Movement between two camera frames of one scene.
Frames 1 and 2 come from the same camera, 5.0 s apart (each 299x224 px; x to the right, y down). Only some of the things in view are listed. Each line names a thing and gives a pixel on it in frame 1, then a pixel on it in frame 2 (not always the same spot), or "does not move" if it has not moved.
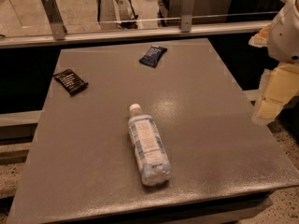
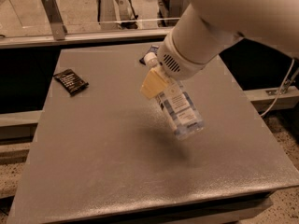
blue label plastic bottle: (149, 147) to (177, 105)
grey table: (225, 160) does not move
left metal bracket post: (58, 28) does not move
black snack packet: (70, 81) does not move
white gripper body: (285, 36) to (177, 63)
